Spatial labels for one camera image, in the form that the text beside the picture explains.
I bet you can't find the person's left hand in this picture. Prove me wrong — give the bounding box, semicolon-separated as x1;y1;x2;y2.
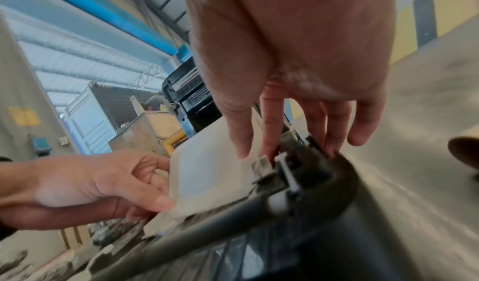
22;150;177;231

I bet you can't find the person's right hand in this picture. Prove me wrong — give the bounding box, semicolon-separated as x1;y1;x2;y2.
181;0;397;162

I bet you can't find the white plastic printer panel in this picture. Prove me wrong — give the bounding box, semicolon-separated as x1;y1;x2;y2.
141;108;312;241

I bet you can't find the person's left forearm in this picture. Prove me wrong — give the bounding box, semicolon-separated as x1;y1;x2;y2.
0;156;34;241

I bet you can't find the grey shipping container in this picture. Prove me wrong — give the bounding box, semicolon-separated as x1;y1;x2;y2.
61;81;166;156

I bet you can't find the pile of grey scrap parts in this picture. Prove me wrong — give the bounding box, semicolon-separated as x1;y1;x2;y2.
0;216;147;281

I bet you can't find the wooden crate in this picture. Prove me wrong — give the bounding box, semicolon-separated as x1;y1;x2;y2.
108;94;188;157

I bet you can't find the yellow pipe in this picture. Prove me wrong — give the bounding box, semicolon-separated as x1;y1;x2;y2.
164;130;188;157

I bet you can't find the black printer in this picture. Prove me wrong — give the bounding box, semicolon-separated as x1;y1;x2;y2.
161;56;225;133

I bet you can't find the white plastic clip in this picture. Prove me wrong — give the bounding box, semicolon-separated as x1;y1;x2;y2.
274;152;301;195

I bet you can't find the blue steel beam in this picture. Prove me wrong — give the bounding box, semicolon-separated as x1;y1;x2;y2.
22;0;190;62

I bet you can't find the dark printer body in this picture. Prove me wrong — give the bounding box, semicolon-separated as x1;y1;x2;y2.
90;134;425;281

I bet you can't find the brown shoe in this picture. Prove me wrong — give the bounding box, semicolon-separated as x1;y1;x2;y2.
448;136;479;181

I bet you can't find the blue wall box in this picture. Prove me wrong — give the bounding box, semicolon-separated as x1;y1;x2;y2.
31;137;51;157

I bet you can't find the yellow wall sign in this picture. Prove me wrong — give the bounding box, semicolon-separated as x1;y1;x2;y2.
9;106;40;127

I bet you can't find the yellow black striped post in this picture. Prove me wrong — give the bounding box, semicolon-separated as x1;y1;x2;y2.
389;0;450;65

